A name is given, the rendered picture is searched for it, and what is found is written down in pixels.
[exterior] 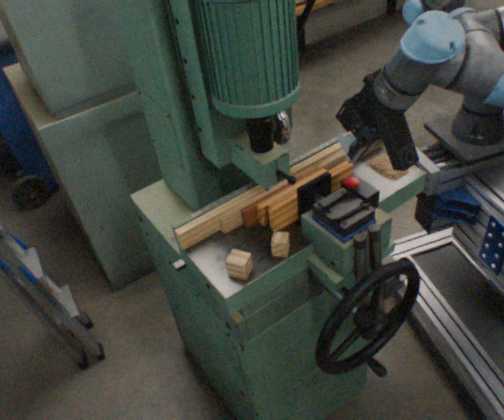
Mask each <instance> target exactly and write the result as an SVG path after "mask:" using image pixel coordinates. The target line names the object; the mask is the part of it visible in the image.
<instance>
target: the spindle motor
mask: <svg viewBox="0 0 504 420"><path fill-rule="evenodd" d="M194 2H195V6H196V12H197V17H198V21H199V27H200V32H201V37H202V48H203V52H204V58H205V63H206V68H207V73H208V78H209V83H210V88H211V95H212V100H213V104H214V106H215V107H216V108H217V109H218V110H219V111H220V112H221V113H223V114H225V115H227V116H231V117H235V118H242V119H255V118H263V117H267V116H271V115H275V114H278V113H280V112H282V111H284V110H285V109H287V108H289V107H290V106H292V105H293V104H294V103H296V102H297V101H298V99H299V97H300V93H301V90H300V74H299V54H298V35H297V16H296V0H194Z"/></svg>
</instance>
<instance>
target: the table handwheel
mask: <svg viewBox="0 0 504 420"><path fill-rule="evenodd" d="M398 275H405V276H406V278H407V286H406V290H405V293H404V296H403V299H402V300H401V302H400V304H399V306H398V308H397V309H396V313H390V314H385V313H384V312H383V311H381V310H380V309H379V307H378V304H379V300H380V293H381V288H382V284H383V282H385V281H386V280H388V279H390V278H392V277H395V276H398ZM309 276H310V277H311V278H312V279H313V280H314V281H315V282H316V283H317V284H319V285H320V286H321V287H323V288H324V289H325V291H326V292H327V293H329V294H330V295H331V296H332V297H333V298H334V299H335V300H336V301H337V302H338V303H339V304H337V305H336V306H335V308H334V309H333V311H332V312H331V314H330V315H329V317H328V318H327V320H326V322H325V323H324V324H323V326H322V331H321V333H320V336H319V338H318V341H317V345H316V351H315V356H316V361H317V364H318V366H319V369H320V370H321V371H322V372H323V373H328V374H333V375H337V374H342V373H346V372H348V371H351V370H355V369H356V368H358V367H359V366H361V365H362V364H364V363H365V361H364V360H363V357H364V355H365V354H367V353H368V354H370V355H371V356H372V357H373V356H374V355H375V354H376V353H377V352H378V351H380V350H381V349H382V348H383V347H384V346H385V345H386V344H387V343H388V342H389V341H390V340H391V339H392V338H393V335H394V334H395V333H397V331H398V330H399V329H400V327H401V326H402V325H403V323H404V322H405V320H406V319H407V317H408V315H410V313H411V311H412V307H413V305H414V303H415V301H416V298H417V296H418V293H419V289H420V275H419V272H418V270H417V268H416V266H415V265H414V264H413V263H411V262H405V261H396V262H391V263H386V264H383V265H382V266H380V267H378V268H376V269H375V270H373V271H372V272H370V273H369V274H367V275H366V276H365V277H364V278H363V279H362V280H361V281H360V282H358V283H357V284H355V285H354V286H353V287H352V288H351V289H350V290H349V289H348V288H347V287H345V286H343V287H342V288H341V289H339V290H338V291H334V290H333V289H332V288H331V287H330V286H328V285H327V284H326V283H325V282H324V281H323V280H322V279H321V278H320V277H319V276H318V275H317V274H315V273H314V272H313V271H312V270H311V269H310V271H309ZM372 290H373V292H372V296H371V300H370V302H365V303H364V302H362V299H363V298H364V297H365V296H366V295H367V294H368V293H369V292H370V291H372ZM350 313H351V314H352V315H353V316H354V317H353V323H354V324H355V325H356V326H357V327H356V328H355V329H354V331H353V332H352V333H351V334H350V335H349V336H348V337H347V338H346V339H345V340H344V341H343V342H342V343H341V344H340V346H339V347H338V348H337V349H336V350H335V351H334V352H333V353H332V354H331V355H330V356H329V354H330V348H331V345H332V342H333V340H334V338H335V336H336V334H337V332H338V330H339V329H340V327H341V325H342V322H344V320H345V319H346V317H347V316H348V315H349V314H350ZM387 321H389V322H388V323H387ZM386 323H387V324H386ZM362 334H365V335H366V336H376V337H375V338H374V339H373V340H372V341H370V342H369V343H368V344H367V345H366V346H365V347H363V348H362V349H361V350H359V351H358V352H357V353H356V354H353V355H351V356H349V357H347V358H345V359H342V360H338V357H339V356H340V355H342V354H343V353H344V352H345V351H346V350H347V349H348V348H349V347H350V346H351V345H352V344H353V343H354V342H355V341H356V340H357V339H358V338H359V337H360V336H361V335H362ZM377 334H378V335H377ZM337 360H338V361H337Z"/></svg>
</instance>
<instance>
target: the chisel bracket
mask: <svg viewBox="0 0 504 420"><path fill-rule="evenodd" d="M228 142H229V148H230V154H231V160H232V162H233V163H234V164H235V165H237V166H238V167H239V168H240V169H241V170H242V171H243V172H244V173H245V174H247V175H248V176H249V177H250V178H252V179H253V180H254V181H255V182H257V183H258V184H260V185H262V186H263V188H264V189H268V188H269V187H271V186H273V185H275V184H279V183H280V182H282V181H284V180H285V178H283V177H282V176H280V175H278V174H277V173H276V170H277V169H280V170H281V171H283V172H285V174H287V175H289V176H290V169H289V156H288V151H286V150H285V149H284V148H283V147H281V146H280V145H278V144H277V143H276V142H274V147H273V149H272V150H270V151H268V152H266V153H255V152H253V151H252V150H251V148H250V141H249V136H248V135H247V133H246V130H245V131H242V132H241V133H239V134H237V135H235V136H233V137H231V138H229V139H228Z"/></svg>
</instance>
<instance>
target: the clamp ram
mask: <svg viewBox="0 0 504 420"><path fill-rule="evenodd" d="M330 194H331V174H330V173H329V172H325V173H323V174H321V175H320V176H318V177H316V178H314V179H312V180H311V181H309V182H307V183H306V184H303V185H301V186H299V187H297V203H298V217H299V219H301V216H302V215H303V214H304V213H306V212H307V211H308V210H310V209H312V205H314V204H316V203H318V202H319V201H321V200H323V199H324V198H326V197H327V196H328V195H330Z"/></svg>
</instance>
